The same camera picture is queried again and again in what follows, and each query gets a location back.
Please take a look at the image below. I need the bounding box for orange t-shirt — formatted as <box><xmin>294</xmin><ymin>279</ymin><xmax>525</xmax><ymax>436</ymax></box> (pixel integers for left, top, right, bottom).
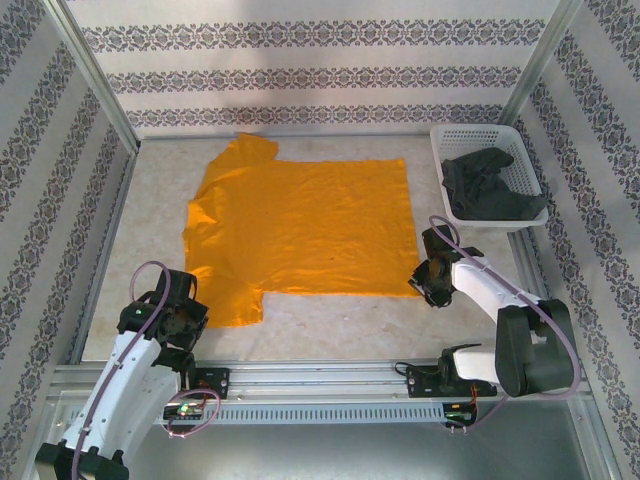
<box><xmin>182</xmin><ymin>131</ymin><xmax>422</xmax><ymax>331</ymax></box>

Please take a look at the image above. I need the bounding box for white plastic mesh basket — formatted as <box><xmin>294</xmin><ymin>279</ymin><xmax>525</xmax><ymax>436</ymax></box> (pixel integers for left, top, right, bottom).
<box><xmin>429</xmin><ymin>123</ymin><xmax>551</xmax><ymax>236</ymax></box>

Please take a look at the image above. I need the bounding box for dark grey t-shirt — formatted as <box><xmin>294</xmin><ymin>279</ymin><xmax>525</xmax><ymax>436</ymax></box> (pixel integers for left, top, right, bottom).
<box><xmin>439</xmin><ymin>147</ymin><xmax>550</xmax><ymax>222</ymax></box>

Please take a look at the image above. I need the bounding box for grey metal sheet panel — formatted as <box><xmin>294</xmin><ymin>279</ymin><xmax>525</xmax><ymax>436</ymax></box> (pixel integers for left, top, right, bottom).
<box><xmin>19</xmin><ymin>399</ymin><xmax>622</xmax><ymax>480</ymax></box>

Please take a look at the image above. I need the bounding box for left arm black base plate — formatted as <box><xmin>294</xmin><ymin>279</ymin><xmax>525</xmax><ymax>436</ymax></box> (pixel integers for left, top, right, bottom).
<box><xmin>192</xmin><ymin>367</ymin><xmax>232</xmax><ymax>401</ymax></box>

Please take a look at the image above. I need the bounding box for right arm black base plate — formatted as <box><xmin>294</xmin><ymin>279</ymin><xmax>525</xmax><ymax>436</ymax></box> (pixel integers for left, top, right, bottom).
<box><xmin>405</xmin><ymin>363</ymin><xmax>499</xmax><ymax>399</ymax></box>

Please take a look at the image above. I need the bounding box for aluminium mounting rail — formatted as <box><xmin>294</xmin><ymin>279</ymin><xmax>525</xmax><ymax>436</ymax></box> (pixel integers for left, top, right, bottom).
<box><xmin>47</xmin><ymin>356</ymin><xmax>589</xmax><ymax>400</ymax></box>

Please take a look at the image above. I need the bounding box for slotted grey cable duct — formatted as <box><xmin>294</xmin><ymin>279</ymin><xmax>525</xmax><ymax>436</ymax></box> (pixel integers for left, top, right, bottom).
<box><xmin>149</xmin><ymin>403</ymin><xmax>447</xmax><ymax>427</ymax></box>

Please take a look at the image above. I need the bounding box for aluminium frame post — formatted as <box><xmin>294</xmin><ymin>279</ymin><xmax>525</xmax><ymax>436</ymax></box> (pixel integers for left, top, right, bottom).
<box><xmin>42</xmin><ymin>0</ymin><xmax>142</xmax><ymax>154</ymax></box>
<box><xmin>499</xmin><ymin>0</ymin><xmax>584</xmax><ymax>127</ymax></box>

